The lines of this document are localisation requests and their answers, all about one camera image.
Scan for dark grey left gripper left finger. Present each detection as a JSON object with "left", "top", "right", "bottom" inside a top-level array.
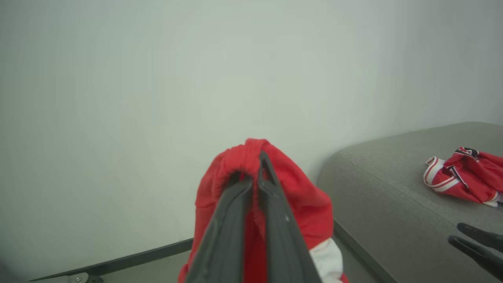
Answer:
[{"left": 185, "top": 175, "right": 254, "bottom": 283}]

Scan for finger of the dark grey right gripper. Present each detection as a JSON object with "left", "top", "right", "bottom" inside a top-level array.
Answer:
[
  {"left": 457, "top": 222, "right": 503, "bottom": 253},
  {"left": 448, "top": 235, "right": 503, "bottom": 280}
]

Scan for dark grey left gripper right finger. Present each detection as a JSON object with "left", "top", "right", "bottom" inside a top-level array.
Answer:
[{"left": 257, "top": 151, "right": 323, "bottom": 283}]

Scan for red shorts with white trim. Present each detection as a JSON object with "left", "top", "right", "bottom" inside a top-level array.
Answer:
[{"left": 178, "top": 138, "right": 349, "bottom": 283}]

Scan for red basketball jersey number 23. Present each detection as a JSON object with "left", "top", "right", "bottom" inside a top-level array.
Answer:
[{"left": 423, "top": 147, "right": 503, "bottom": 208}]

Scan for dark grey baseboard strip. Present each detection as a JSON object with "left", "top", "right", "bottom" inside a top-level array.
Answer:
[{"left": 29, "top": 238, "right": 194, "bottom": 281}]

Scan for grey fabric sofa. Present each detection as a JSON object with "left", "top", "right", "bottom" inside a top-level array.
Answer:
[{"left": 318, "top": 121, "right": 503, "bottom": 283}]

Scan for grey metal bracket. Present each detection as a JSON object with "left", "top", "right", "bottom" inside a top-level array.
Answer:
[{"left": 69, "top": 272, "right": 103, "bottom": 283}]

